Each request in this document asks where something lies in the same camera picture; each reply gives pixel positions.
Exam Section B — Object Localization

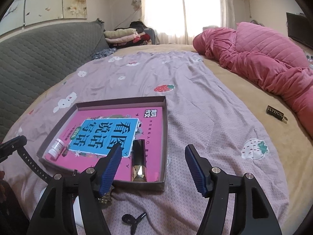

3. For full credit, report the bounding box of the small white pill bottle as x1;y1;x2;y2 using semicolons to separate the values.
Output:
48;138;65;160

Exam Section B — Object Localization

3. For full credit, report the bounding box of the small dark brown bottle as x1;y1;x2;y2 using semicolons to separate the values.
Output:
62;147;68;157

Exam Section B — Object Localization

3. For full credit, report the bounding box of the pink quilted duvet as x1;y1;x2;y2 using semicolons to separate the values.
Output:
192;22;312;135

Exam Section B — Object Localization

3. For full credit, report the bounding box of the floral wall painting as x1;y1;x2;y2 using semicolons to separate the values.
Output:
1;0;87;35

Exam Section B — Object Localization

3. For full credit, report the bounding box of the grey quilted headboard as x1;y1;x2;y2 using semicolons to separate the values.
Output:
1;19;108;139

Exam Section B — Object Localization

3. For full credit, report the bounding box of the white earbuds case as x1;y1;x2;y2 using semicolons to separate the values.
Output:
73;196;84;228

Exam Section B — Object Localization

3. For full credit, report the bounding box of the pile of folded clothes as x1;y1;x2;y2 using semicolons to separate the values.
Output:
104;21;157;49

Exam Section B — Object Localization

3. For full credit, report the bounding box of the black hair clip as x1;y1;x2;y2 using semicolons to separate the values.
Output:
121;212;147;235

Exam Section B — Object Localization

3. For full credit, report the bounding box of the black wall television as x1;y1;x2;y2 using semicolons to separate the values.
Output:
286;12;313;49

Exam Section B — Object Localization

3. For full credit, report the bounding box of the black gold lighter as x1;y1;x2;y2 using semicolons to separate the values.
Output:
266;106;288;123

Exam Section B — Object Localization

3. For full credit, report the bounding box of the purple patterned bed sheet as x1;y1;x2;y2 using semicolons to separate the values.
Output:
5;52;289;234

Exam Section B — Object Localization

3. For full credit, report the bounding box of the brass metal ring fitting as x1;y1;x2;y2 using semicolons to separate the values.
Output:
98;186;114;205

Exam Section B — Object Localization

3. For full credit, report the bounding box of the pink and blue book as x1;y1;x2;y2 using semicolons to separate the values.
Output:
42;107;163;182

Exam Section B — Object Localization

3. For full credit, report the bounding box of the yellow black wrist watch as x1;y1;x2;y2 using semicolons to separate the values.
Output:
0;135;52;184

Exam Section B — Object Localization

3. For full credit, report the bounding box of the white window curtain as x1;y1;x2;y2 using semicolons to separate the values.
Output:
141;0;236;45

